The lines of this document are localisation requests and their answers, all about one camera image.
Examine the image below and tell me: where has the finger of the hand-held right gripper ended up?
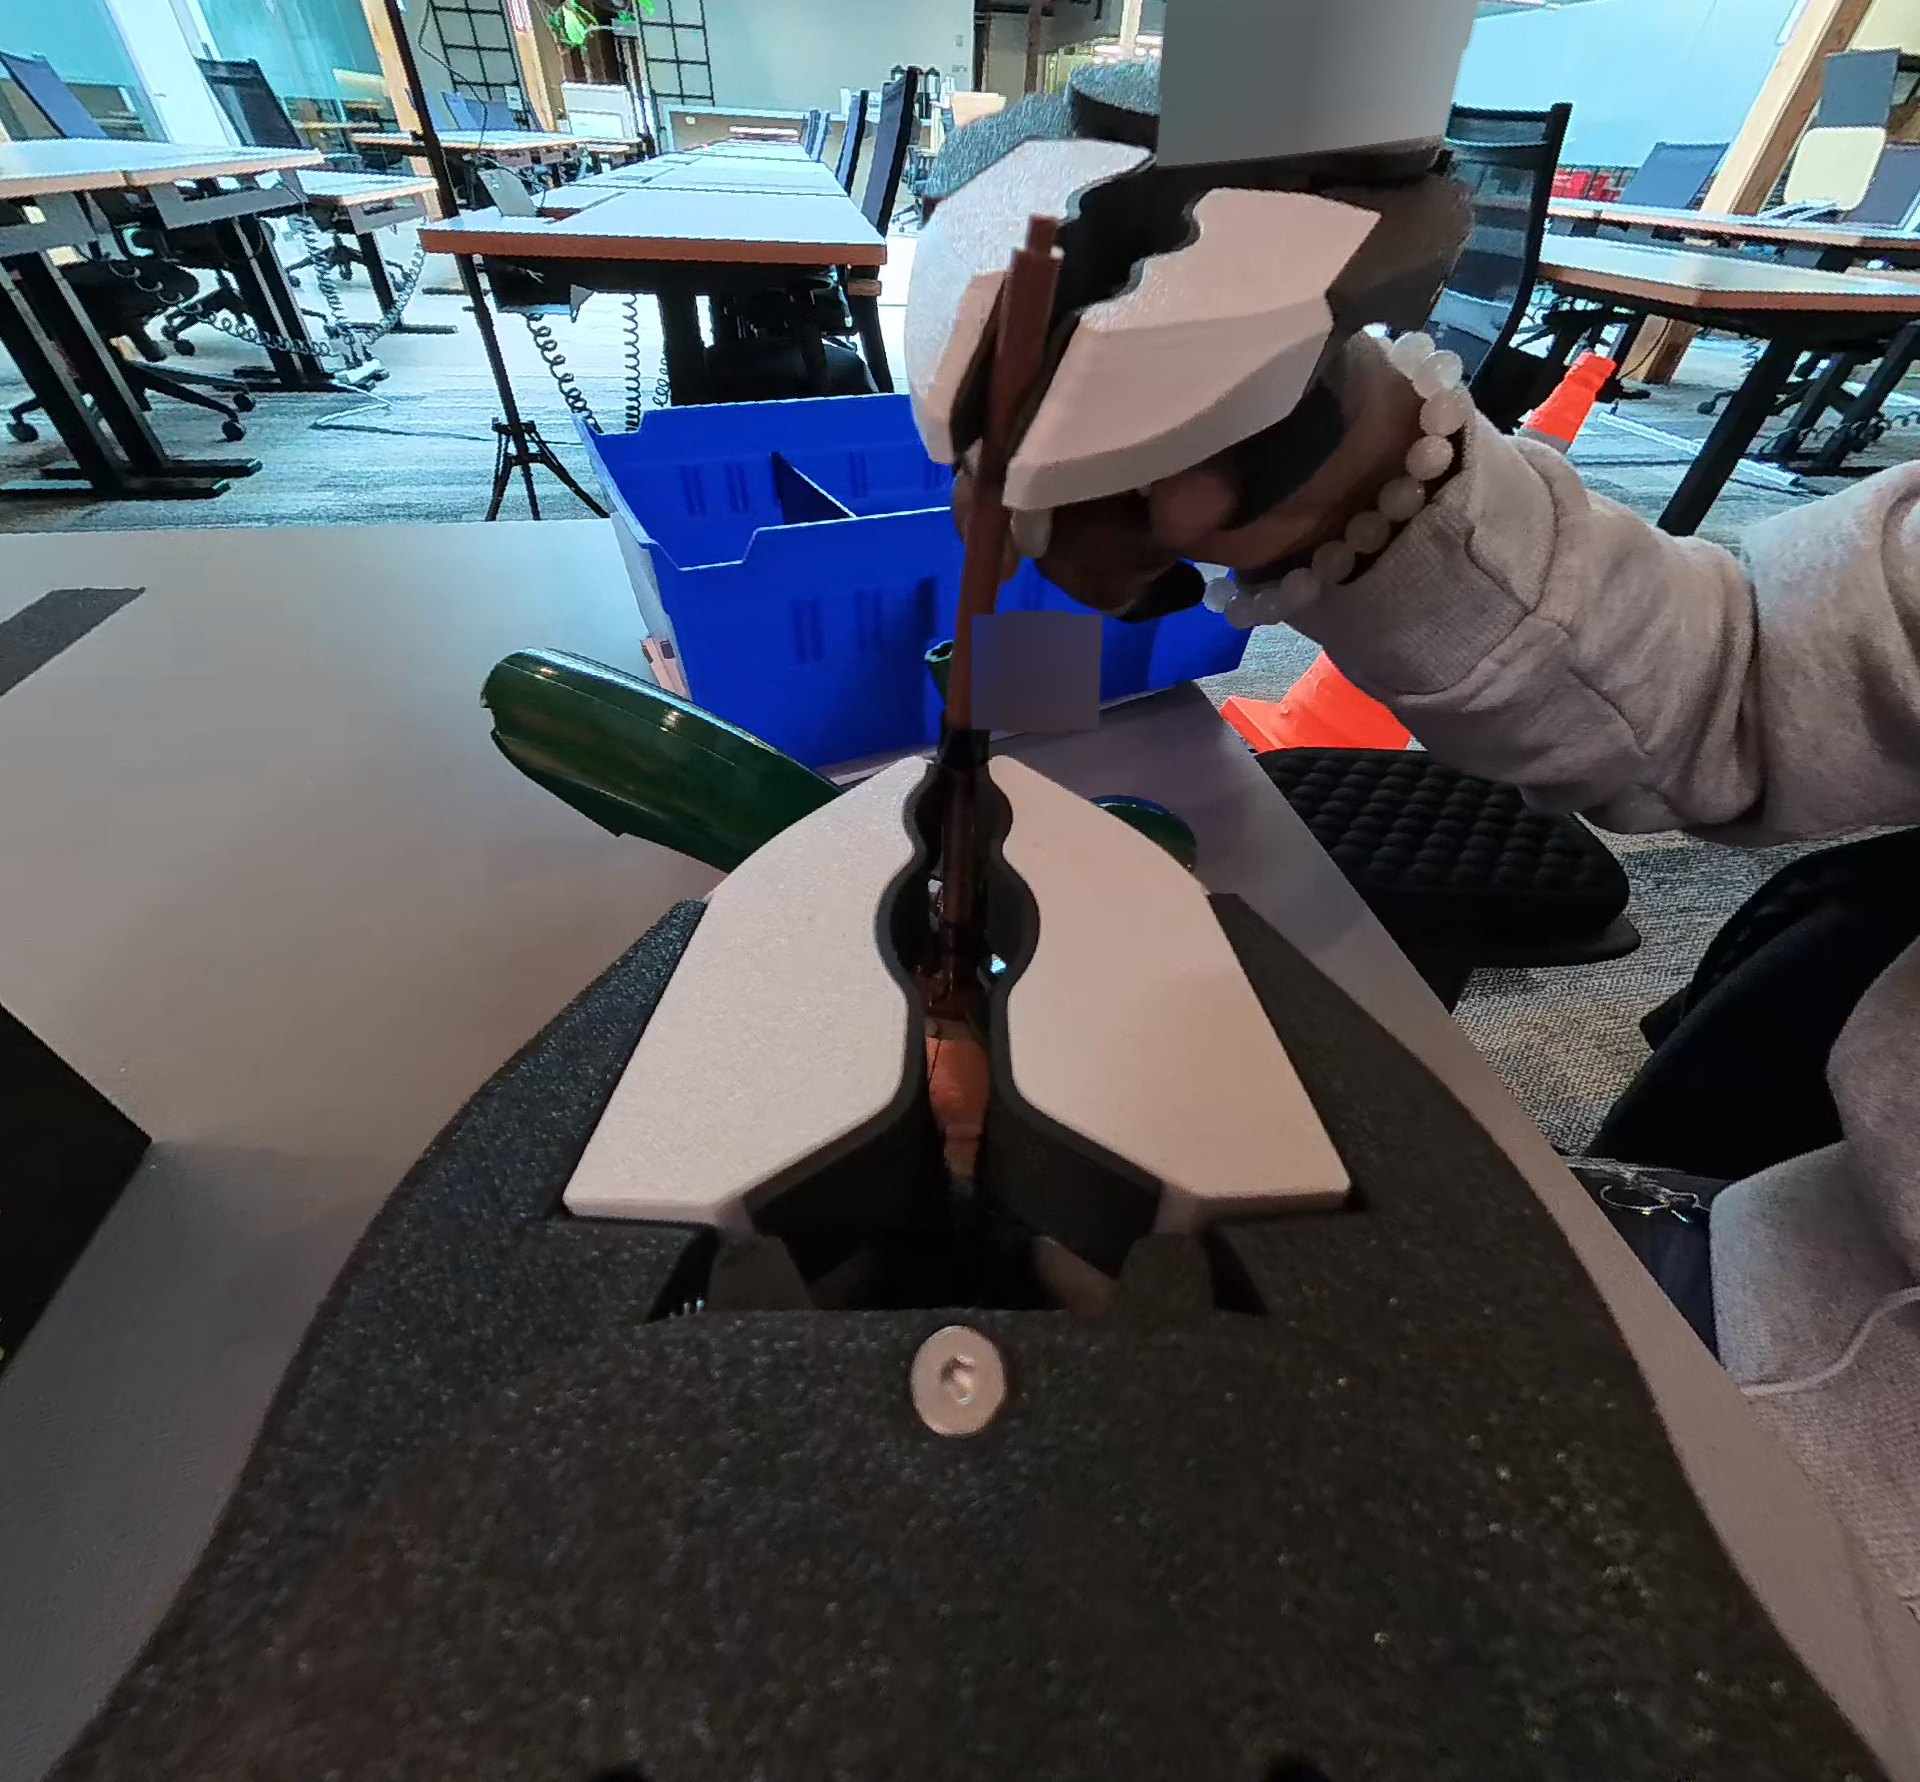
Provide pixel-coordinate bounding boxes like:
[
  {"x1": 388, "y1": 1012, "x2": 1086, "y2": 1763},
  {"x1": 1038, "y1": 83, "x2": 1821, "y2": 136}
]
[
  {"x1": 902, "y1": 141, "x2": 1159, "y2": 468},
  {"x1": 997, "y1": 189, "x2": 1381, "y2": 514}
]

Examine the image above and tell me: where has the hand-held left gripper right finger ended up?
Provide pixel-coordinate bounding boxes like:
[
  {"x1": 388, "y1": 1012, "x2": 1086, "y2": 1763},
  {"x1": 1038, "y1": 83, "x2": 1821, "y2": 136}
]
[{"x1": 993, "y1": 753, "x2": 1356, "y2": 1307}]

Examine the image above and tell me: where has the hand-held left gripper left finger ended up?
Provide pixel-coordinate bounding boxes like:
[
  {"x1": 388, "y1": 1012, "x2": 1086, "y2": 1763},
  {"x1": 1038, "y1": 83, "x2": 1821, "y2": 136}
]
[{"x1": 565, "y1": 755, "x2": 924, "y2": 1232}]

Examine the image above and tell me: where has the long brown toy stem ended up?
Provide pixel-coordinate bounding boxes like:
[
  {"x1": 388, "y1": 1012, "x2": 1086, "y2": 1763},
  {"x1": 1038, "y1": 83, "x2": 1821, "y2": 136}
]
[{"x1": 930, "y1": 214, "x2": 1070, "y2": 982}]

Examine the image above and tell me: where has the toy orchid plant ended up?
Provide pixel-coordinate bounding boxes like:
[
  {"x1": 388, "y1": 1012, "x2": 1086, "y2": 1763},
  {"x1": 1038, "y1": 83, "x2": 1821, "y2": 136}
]
[{"x1": 480, "y1": 646, "x2": 1199, "y2": 1172}]

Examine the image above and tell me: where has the person's right forearm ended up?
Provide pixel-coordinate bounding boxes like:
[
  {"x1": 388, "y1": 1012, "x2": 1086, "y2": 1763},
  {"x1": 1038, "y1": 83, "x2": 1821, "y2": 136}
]
[{"x1": 1289, "y1": 388, "x2": 1920, "y2": 840}]

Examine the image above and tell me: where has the grey desk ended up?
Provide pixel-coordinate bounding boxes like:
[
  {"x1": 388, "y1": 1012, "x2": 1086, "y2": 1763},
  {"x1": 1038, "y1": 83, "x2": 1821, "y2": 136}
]
[{"x1": 0, "y1": 522, "x2": 1802, "y2": 1782}]

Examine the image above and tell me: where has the person's right hand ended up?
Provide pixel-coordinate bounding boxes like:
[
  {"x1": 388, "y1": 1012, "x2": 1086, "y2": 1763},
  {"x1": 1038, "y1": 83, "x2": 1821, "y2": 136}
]
[{"x1": 1032, "y1": 330, "x2": 1434, "y2": 624}]

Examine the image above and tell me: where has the group of black office chairs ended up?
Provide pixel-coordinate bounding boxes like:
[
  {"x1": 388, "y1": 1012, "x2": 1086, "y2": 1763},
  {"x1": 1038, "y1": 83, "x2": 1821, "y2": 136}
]
[{"x1": 0, "y1": 50, "x2": 1920, "y2": 463}]

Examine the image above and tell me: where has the orange traffic cone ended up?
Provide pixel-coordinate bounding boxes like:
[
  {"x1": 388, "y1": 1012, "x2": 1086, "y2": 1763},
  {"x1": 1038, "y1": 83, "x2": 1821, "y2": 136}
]
[
  {"x1": 1219, "y1": 653, "x2": 1415, "y2": 753},
  {"x1": 1519, "y1": 348, "x2": 1618, "y2": 451}
]

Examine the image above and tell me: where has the group of wood-edged tables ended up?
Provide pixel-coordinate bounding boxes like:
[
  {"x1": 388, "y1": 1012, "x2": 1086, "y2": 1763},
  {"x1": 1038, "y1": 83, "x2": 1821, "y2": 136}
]
[{"x1": 0, "y1": 131, "x2": 1920, "y2": 539}]

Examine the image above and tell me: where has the black mesh seat cushion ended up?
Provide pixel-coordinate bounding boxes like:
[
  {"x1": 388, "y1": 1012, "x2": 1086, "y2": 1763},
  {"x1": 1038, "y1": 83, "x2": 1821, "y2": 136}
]
[{"x1": 1257, "y1": 747, "x2": 1644, "y2": 1011}]

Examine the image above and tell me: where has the blue plastic bin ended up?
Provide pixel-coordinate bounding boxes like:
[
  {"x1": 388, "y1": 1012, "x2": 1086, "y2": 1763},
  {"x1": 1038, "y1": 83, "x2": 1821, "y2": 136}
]
[{"x1": 576, "y1": 395, "x2": 1254, "y2": 774}]

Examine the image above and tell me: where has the black tripod stand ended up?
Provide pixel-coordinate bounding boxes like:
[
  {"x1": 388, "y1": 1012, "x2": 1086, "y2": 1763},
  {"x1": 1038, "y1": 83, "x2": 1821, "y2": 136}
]
[{"x1": 343, "y1": 0, "x2": 609, "y2": 523}]

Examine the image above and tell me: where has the black bag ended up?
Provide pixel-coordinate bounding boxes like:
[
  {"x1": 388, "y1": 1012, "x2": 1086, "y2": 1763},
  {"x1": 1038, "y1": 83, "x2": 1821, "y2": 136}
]
[{"x1": 1580, "y1": 837, "x2": 1892, "y2": 1184}]

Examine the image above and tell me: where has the person's grey hoodie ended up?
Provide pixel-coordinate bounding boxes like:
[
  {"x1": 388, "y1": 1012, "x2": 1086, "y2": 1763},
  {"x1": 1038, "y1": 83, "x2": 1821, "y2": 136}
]
[{"x1": 1711, "y1": 972, "x2": 1920, "y2": 1512}]

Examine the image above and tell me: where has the black orchid toy box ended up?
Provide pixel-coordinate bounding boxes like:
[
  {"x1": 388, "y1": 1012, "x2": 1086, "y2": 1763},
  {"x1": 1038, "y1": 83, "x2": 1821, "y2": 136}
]
[{"x1": 0, "y1": 1006, "x2": 153, "y2": 1372}]

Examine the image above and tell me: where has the white bead bracelet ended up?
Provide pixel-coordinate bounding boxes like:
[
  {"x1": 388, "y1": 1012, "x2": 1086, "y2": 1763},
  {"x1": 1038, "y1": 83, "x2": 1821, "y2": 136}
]
[{"x1": 1199, "y1": 330, "x2": 1479, "y2": 632}]

